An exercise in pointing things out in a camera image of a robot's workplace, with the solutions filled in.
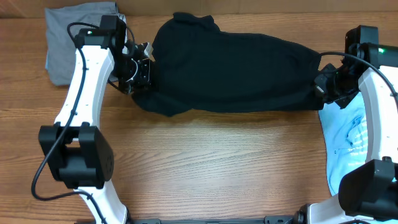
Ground black t-shirt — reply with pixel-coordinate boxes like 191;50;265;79
132;12;323;116

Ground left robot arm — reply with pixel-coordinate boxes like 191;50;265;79
39;15;154;223

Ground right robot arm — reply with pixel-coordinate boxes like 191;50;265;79
286;26;397;223

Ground light blue t-shirt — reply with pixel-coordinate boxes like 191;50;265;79
318;93;368;195

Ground folded grey shorts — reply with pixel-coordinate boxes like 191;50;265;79
45;2;126;86

